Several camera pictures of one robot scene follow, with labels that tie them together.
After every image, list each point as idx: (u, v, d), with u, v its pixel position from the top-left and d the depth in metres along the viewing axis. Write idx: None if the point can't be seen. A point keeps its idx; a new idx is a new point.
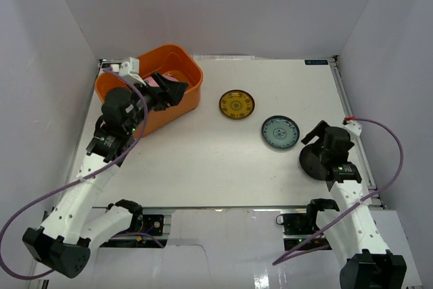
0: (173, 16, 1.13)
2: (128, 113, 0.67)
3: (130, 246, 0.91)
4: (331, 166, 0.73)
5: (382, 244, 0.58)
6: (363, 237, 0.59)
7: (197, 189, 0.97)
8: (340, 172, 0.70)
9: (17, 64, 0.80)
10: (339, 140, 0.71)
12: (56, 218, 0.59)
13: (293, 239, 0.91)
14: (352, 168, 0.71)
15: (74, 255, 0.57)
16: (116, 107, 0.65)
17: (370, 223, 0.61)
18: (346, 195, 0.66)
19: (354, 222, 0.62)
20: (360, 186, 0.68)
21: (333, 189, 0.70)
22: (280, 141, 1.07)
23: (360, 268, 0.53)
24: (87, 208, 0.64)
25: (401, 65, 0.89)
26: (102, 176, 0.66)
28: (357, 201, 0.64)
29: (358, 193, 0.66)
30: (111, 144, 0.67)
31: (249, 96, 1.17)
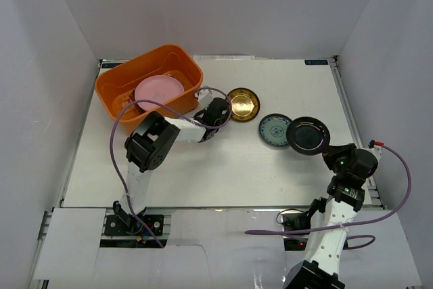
0: (172, 17, 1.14)
2: (222, 114, 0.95)
3: (130, 246, 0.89)
4: (339, 183, 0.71)
5: (335, 267, 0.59)
6: (321, 252, 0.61)
7: (197, 189, 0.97)
8: (344, 192, 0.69)
9: (17, 64, 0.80)
10: (360, 163, 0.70)
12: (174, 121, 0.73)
13: (294, 240, 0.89)
14: (356, 196, 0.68)
15: (164, 150, 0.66)
16: (218, 107, 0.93)
17: (335, 246, 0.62)
18: (333, 214, 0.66)
19: (323, 238, 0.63)
20: (352, 213, 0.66)
21: (328, 205, 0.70)
22: (278, 138, 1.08)
23: (300, 273, 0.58)
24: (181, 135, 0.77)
25: (401, 65, 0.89)
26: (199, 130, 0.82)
28: (339, 224, 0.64)
29: (346, 218, 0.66)
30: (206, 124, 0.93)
31: (258, 101, 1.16)
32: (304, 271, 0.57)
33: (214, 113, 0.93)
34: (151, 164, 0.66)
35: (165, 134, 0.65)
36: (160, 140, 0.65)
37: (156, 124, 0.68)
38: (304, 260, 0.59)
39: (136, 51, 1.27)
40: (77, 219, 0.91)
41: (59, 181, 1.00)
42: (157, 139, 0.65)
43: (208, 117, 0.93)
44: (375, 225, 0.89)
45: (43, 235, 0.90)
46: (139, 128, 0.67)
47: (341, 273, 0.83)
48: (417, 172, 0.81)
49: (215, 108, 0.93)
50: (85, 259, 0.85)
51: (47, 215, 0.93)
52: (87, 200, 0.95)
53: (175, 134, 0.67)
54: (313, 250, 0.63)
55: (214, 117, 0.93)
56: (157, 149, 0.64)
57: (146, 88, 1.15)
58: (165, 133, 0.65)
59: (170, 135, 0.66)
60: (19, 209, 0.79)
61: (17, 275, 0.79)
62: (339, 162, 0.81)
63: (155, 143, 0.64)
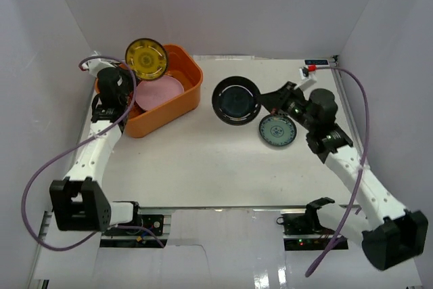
0: (172, 17, 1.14)
2: (120, 86, 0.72)
3: (130, 246, 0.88)
4: (320, 135, 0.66)
5: (398, 203, 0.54)
6: (378, 203, 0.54)
7: (197, 190, 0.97)
8: (330, 141, 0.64)
9: (17, 64, 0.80)
10: (329, 109, 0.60)
12: (80, 168, 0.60)
13: (293, 239, 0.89)
14: (341, 135, 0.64)
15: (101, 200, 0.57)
16: (111, 80, 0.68)
17: (377, 186, 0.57)
18: (346, 164, 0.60)
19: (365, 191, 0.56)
20: (354, 149, 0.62)
21: (328, 162, 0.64)
22: (278, 139, 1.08)
23: (390, 236, 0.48)
24: (103, 160, 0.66)
25: (401, 65, 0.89)
26: (111, 133, 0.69)
28: (360, 167, 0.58)
29: (355, 158, 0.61)
30: (111, 112, 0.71)
31: (166, 55, 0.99)
32: (389, 233, 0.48)
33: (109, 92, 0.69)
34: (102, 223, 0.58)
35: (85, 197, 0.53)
36: (88, 204, 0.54)
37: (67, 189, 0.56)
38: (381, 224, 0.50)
39: None
40: None
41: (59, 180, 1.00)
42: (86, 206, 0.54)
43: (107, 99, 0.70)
44: None
45: (43, 235, 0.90)
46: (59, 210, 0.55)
47: (340, 273, 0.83)
48: (418, 172, 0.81)
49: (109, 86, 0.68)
50: (85, 259, 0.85)
51: (47, 215, 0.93)
52: None
53: (97, 187, 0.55)
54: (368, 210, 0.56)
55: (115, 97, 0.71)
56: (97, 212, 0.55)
57: (146, 88, 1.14)
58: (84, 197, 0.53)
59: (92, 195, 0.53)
60: (19, 209, 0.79)
61: (17, 275, 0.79)
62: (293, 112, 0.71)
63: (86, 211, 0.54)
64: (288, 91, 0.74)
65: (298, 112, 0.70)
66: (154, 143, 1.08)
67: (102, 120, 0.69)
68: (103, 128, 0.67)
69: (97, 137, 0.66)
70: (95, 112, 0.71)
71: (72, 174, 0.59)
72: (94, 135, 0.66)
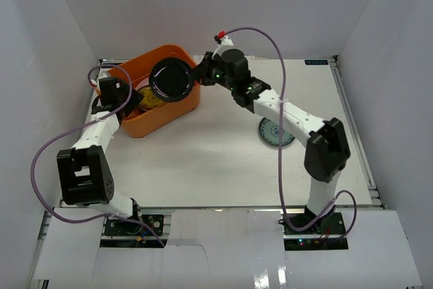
0: (172, 16, 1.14)
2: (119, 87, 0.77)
3: (130, 246, 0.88)
4: (243, 90, 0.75)
5: (317, 119, 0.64)
6: (303, 122, 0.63)
7: (197, 190, 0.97)
8: (252, 91, 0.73)
9: (17, 65, 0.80)
10: (241, 63, 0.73)
12: (84, 141, 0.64)
13: (293, 239, 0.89)
14: (260, 84, 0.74)
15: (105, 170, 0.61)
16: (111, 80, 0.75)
17: (298, 110, 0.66)
18: (270, 103, 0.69)
19: (289, 118, 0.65)
20: (273, 92, 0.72)
21: (258, 109, 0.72)
22: (278, 139, 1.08)
23: (318, 146, 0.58)
24: (105, 140, 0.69)
25: (401, 64, 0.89)
26: (112, 119, 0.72)
28: (281, 102, 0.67)
29: (275, 97, 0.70)
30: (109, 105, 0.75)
31: None
32: (317, 143, 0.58)
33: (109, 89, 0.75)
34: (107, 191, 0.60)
35: (90, 158, 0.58)
36: (93, 166, 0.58)
37: (73, 160, 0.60)
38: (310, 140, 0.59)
39: (136, 51, 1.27)
40: (77, 220, 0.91)
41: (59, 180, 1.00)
42: (92, 168, 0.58)
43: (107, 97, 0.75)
44: (375, 225, 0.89)
45: (43, 235, 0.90)
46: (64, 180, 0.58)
47: (340, 273, 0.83)
48: (418, 172, 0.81)
49: (109, 84, 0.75)
50: (85, 259, 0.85)
51: (47, 215, 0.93)
52: None
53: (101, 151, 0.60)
54: (298, 134, 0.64)
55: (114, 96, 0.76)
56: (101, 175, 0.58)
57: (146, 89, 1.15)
58: (91, 160, 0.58)
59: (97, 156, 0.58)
60: (19, 208, 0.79)
61: (17, 275, 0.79)
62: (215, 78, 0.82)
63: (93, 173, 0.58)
64: (207, 60, 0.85)
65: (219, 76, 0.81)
66: (154, 143, 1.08)
67: (101, 112, 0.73)
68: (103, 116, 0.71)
69: (99, 121, 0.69)
70: (92, 108, 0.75)
71: (77, 145, 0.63)
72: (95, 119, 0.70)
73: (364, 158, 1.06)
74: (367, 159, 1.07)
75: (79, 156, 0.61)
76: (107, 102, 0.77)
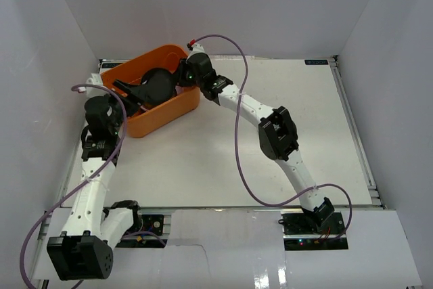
0: (172, 17, 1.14)
2: (109, 116, 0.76)
3: (130, 246, 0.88)
4: (209, 86, 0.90)
5: (268, 108, 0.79)
6: (257, 110, 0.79)
7: (196, 190, 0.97)
8: (216, 86, 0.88)
9: (17, 64, 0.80)
10: (205, 63, 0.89)
12: (76, 219, 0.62)
13: (293, 239, 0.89)
14: (224, 80, 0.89)
15: (101, 248, 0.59)
16: (99, 112, 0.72)
17: (253, 101, 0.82)
18: (231, 96, 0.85)
19: (247, 107, 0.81)
20: (235, 86, 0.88)
21: (222, 102, 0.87)
22: None
23: (267, 130, 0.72)
24: (99, 206, 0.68)
25: (401, 63, 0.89)
26: (105, 174, 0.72)
28: (239, 95, 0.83)
29: (236, 91, 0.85)
30: (103, 145, 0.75)
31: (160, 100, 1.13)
32: (266, 129, 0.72)
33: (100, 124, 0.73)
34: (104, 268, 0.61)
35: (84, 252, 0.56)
36: (87, 258, 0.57)
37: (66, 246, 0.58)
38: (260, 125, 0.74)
39: (136, 51, 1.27)
40: None
41: (59, 180, 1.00)
42: (87, 260, 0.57)
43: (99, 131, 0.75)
44: (375, 225, 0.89)
45: (43, 235, 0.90)
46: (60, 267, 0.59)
47: (340, 273, 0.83)
48: (417, 172, 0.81)
49: (99, 118, 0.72)
50: None
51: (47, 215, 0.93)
52: None
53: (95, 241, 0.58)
54: (254, 120, 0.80)
55: (104, 127, 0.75)
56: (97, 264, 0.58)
57: None
58: (84, 253, 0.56)
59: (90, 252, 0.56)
60: (19, 209, 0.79)
61: (17, 275, 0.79)
62: (189, 78, 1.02)
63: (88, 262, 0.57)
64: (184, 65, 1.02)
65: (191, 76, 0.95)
66: (153, 143, 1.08)
67: (93, 158, 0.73)
68: (96, 169, 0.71)
69: (91, 180, 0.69)
70: (85, 146, 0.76)
71: (70, 228, 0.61)
72: (86, 177, 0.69)
73: (364, 158, 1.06)
74: (367, 159, 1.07)
75: (71, 241, 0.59)
76: (99, 137, 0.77)
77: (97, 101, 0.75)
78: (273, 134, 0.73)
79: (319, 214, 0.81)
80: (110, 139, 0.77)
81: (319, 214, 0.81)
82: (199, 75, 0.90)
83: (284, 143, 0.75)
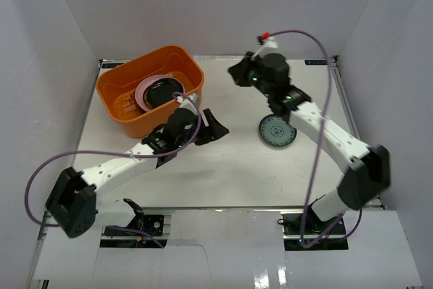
0: (172, 17, 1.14)
2: (185, 130, 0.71)
3: (130, 246, 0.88)
4: (279, 98, 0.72)
5: (360, 144, 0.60)
6: (345, 146, 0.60)
7: (197, 190, 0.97)
8: (290, 101, 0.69)
9: (17, 65, 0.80)
10: (283, 70, 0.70)
12: (96, 172, 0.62)
13: (293, 240, 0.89)
14: (300, 95, 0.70)
15: (90, 210, 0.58)
16: (178, 122, 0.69)
17: (341, 133, 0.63)
18: (308, 118, 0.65)
19: (328, 137, 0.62)
20: (314, 104, 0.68)
21: (293, 121, 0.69)
22: (279, 138, 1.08)
23: (358, 175, 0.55)
24: (122, 179, 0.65)
25: (401, 64, 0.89)
26: (147, 163, 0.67)
28: (322, 119, 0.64)
29: (316, 113, 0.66)
30: (161, 145, 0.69)
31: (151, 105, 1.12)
32: (358, 172, 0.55)
33: (173, 128, 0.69)
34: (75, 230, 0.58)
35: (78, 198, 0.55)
36: (75, 206, 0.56)
37: (73, 182, 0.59)
38: (350, 167, 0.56)
39: (136, 51, 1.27)
40: None
41: None
42: (72, 206, 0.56)
43: (166, 134, 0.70)
44: (375, 225, 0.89)
45: (43, 235, 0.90)
46: (55, 193, 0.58)
47: (340, 273, 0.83)
48: (418, 172, 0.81)
49: (176, 124, 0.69)
50: (85, 259, 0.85)
51: (47, 215, 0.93)
52: None
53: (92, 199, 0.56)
54: (338, 156, 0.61)
55: (174, 135, 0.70)
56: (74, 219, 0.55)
57: (145, 88, 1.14)
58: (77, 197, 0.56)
59: (82, 202, 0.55)
60: (18, 210, 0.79)
61: (17, 275, 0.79)
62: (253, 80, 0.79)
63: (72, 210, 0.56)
64: (247, 61, 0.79)
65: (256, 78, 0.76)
66: None
67: (146, 147, 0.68)
68: (143, 154, 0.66)
69: (132, 157, 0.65)
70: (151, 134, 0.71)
71: (87, 171, 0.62)
72: (130, 152, 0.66)
73: None
74: None
75: (80, 182, 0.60)
76: (164, 137, 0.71)
77: (188, 111, 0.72)
78: (365, 182, 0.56)
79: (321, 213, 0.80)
80: (170, 145, 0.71)
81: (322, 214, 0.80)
82: (270, 81, 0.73)
83: (373, 193, 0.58)
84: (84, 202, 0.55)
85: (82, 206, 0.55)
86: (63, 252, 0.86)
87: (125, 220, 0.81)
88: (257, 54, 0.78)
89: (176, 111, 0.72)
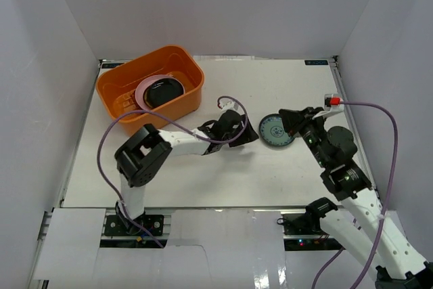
0: (172, 17, 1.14)
2: (233, 128, 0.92)
3: (130, 246, 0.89)
4: (335, 174, 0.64)
5: (417, 254, 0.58)
6: (400, 256, 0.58)
7: (197, 190, 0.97)
8: (346, 181, 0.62)
9: (17, 65, 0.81)
10: (349, 150, 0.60)
12: (169, 135, 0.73)
13: (293, 240, 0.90)
14: (358, 174, 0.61)
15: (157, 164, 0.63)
16: (231, 120, 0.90)
17: (398, 233, 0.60)
18: (367, 211, 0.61)
19: (386, 243, 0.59)
20: (372, 191, 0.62)
21: (346, 204, 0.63)
22: (278, 138, 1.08)
23: None
24: (180, 148, 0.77)
25: (401, 64, 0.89)
26: (202, 143, 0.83)
28: (381, 217, 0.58)
29: (375, 206, 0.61)
30: (212, 135, 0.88)
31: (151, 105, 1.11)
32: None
33: (224, 124, 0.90)
34: (137, 180, 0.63)
35: (157, 149, 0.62)
36: (151, 156, 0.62)
37: (149, 137, 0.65)
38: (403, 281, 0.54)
39: (136, 51, 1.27)
40: (77, 220, 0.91)
41: (59, 180, 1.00)
42: (148, 156, 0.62)
43: (218, 128, 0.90)
44: None
45: (43, 235, 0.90)
46: (130, 141, 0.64)
47: (340, 273, 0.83)
48: (418, 172, 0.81)
49: (226, 121, 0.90)
50: (85, 259, 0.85)
51: (47, 215, 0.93)
52: (86, 200, 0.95)
53: (167, 152, 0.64)
54: (390, 260, 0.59)
55: (224, 130, 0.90)
56: (145, 167, 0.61)
57: (145, 88, 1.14)
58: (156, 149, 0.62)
59: (160, 153, 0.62)
60: (18, 210, 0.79)
61: (17, 275, 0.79)
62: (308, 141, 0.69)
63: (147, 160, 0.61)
64: (306, 119, 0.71)
65: (312, 141, 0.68)
66: None
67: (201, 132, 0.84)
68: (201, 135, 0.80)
69: (195, 135, 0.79)
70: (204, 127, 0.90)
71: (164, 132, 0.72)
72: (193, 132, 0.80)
73: (364, 158, 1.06)
74: (367, 159, 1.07)
75: (155, 139, 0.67)
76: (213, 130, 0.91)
77: (236, 114, 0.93)
78: None
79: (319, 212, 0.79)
80: (218, 137, 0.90)
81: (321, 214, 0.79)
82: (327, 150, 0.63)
83: None
84: (162, 153, 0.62)
85: (158, 156, 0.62)
86: (63, 252, 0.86)
87: (134, 212, 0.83)
88: (319, 114, 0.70)
89: (226, 112, 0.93)
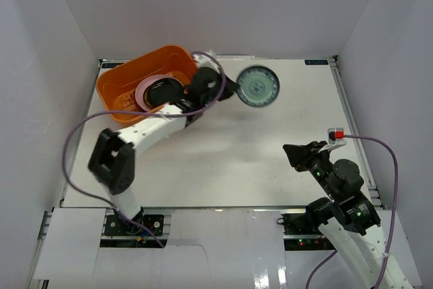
0: (172, 17, 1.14)
2: (210, 88, 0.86)
3: (130, 246, 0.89)
4: (344, 206, 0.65)
5: None
6: None
7: (197, 190, 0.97)
8: (357, 216, 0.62)
9: (17, 65, 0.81)
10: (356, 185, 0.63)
12: (132, 131, 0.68)
13: (293, 240, 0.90)
14: (368, 208, 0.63)
15: (127, 170, 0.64)
16: (202, 81, 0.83)
17: (396, 269, 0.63)
18: (372, 248, 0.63)
19: (386, 278, 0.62)
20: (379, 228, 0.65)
21: (354, 236, 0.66)
22: (258, 94, 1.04)
23: None
24: (154, 137, 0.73)
25: (401, 63, 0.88)
26: (178, 122, 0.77)
28: (385, 256, 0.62)
29: (381, 243, 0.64)
30: (188, 104, 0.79)
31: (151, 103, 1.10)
32: None
33: (198, 87, 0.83)
34: (118, 187, 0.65)
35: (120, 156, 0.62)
36: (118, 162, 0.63)
37: (111, 143, 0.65)
38: None
39: (136, 51, 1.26)
40: (77, 220, 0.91)
41: (59, 180, 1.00)
42: (116, 164, 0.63)
43: (192, 93, 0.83)
44: None
45: (43, 235, 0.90)
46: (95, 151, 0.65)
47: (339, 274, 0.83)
48: (418, 172, 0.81)
49: (197, 81, 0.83)
50: (84, 258, 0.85)
51: (47, 215, 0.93)
52: (86, 199, 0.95)
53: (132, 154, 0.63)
54: None
55: (197, 95, 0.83)
56: (116, 176, 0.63)
57: (145, 88, 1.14)
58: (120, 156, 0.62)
59: (125, 158, 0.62)
60: (18, 210, 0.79)
61: (17, 275, 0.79)
62: (317, 174, 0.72)
63: (116, 169, 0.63)
64: (312, 153, 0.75)
65: (321, 174, 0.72)
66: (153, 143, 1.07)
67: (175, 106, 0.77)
68: (172, 113, 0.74)
69: (164, 118, 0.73)
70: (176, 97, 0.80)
71: (124, 131, 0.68)
72: (162, 113, 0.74)
73: (364, 158, 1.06)
74: (367, 159, 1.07)
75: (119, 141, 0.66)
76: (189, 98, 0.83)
77: (208, 72, 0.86)
78: None
79: (320, 212, 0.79)
80: (197, 103, 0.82)
81: (322, 215, 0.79)
82: (337, 185, 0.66)
83: None
84: (127, 158, 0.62)
85: (126, 161, 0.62)
86: (63, 252, 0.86)
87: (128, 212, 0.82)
88: (324, 148, 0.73)
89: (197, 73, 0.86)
